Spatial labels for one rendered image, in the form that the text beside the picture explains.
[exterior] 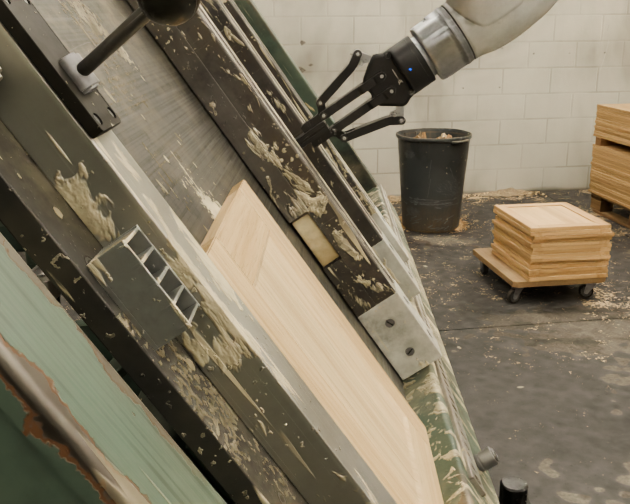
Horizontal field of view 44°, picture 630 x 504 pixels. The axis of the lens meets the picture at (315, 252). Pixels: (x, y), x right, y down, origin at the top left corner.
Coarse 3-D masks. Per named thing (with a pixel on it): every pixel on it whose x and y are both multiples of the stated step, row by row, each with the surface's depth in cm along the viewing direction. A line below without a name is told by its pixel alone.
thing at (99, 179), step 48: (0, 48) 49; (0, 96) 50; (48, 96) 50; (48, 144) 51; (96, 144) 51; (96, 192) 52; (144, 192) 54; (192, 240) 57; (192, 288) 53; (192, 336) 54; (240, 336) 54; (240, 384) 55; (288, 384) 57; (288, 432) 56; (336, 432) 60; (336, 480) 58
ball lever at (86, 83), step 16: (144, 0) 44; (160, 0) 44; (176, 0) 44; (192, 0) 44; (144, 16) 46; (160, 16) 44; (176, 16) 45; (192, 16) 46; (112, 32) 48; (128, 32) 48; (96, 48) 49; (112, 48) 49; (64, 64) 51; (80, 64) 51; (96, 64) 50; (80, 80) 51; (96, 80) 52
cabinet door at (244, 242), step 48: (240, 192) 89; (240, 240) 77; (288, 240) 96; (240, 288) 68; (288, 288) 84; (288, 336) 72; (336, 336) 91; (336, 384) 78; (384, 384) 97; (384, 432) 84; (384, 480) 72; (432, 480) 89
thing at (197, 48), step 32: (128, 0) 103; (160, 32) 105; (192, 32) 105; (192, 64) 106; (224, 64) 106; (224, 96) 107; (256, 96) 107; (224, 128) 108; (256, 128) 108; (256, 160) 109; (288, 160) 109; (288, 192) 111; (320, 192) 111; (320, 224) 112; (352, 224) 116; (352, 256) 113; (352, 288) 115; (384, 288) 115; (384, 320) 116; (416, 320) 116; (384, 352) 117; (416, 352) 117
